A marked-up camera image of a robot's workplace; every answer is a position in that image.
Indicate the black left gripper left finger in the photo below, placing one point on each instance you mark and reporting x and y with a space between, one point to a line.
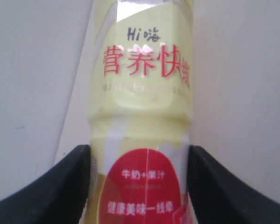
57 197

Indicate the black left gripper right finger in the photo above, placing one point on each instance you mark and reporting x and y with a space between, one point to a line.
219 197

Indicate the yellow drink bottle red cap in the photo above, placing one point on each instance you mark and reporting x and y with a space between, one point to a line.
140 110

